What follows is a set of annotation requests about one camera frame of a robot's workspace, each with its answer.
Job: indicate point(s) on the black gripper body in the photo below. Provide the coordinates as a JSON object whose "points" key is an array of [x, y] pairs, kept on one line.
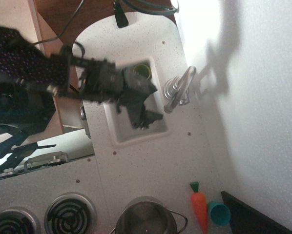
{"points": [[101, 81]]}

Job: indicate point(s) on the black stove burner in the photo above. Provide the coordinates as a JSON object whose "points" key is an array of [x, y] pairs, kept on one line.
{"points": [[19, 220], [71, 213]]}

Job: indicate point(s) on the white toy sink basin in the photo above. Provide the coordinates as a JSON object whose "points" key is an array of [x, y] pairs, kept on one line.
{"points": [[121, 132]]}

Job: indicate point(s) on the silver knob on cabinet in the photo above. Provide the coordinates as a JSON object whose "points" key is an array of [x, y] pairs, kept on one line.
{"points": [[85, 124]]}

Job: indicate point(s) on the black bag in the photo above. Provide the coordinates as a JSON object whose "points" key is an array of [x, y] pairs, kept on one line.
{"points": [[25, 111]]}

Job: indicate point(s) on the black stove burner left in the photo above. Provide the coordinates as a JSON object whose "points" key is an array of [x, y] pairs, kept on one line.
{"points": [[19, 220]]}

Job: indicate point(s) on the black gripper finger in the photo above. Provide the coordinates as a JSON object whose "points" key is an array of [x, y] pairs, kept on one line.
{"points": [[138, 115], [148, 88]]}

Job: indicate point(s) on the silver metal pot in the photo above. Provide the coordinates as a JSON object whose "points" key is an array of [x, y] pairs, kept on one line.
{"points": [[148, 217]]}

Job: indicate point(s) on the black clip on counter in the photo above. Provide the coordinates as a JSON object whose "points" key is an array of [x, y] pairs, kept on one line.
{"points": [[120, 17]]}

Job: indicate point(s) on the teal plastic cup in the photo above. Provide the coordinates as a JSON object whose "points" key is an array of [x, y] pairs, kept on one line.
{"points": [[219, 213]]}

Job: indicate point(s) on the orange toy carrot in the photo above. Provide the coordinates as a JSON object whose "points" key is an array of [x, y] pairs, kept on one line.
{"points": [[199, 205]]}

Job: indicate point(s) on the blue black clamp lower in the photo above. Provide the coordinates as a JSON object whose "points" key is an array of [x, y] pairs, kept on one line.
{"points": [[19, 153]]}

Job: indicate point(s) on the black stove burner middle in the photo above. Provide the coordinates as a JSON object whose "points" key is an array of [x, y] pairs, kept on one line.
{"points": [[71, 213]]}

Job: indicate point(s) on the green plastic cup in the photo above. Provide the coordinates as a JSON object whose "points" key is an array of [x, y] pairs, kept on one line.
{"points": [[143, 70]]}

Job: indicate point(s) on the black board corner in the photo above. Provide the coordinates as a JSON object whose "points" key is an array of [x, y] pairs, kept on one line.
{"points": [[247, 220]]}

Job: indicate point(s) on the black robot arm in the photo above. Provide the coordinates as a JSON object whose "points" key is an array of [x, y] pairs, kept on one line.
{"points": [[65, 75]]}

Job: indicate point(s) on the silver toy faucet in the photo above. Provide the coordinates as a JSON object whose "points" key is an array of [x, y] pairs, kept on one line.
{"points": [[176, 90]]}

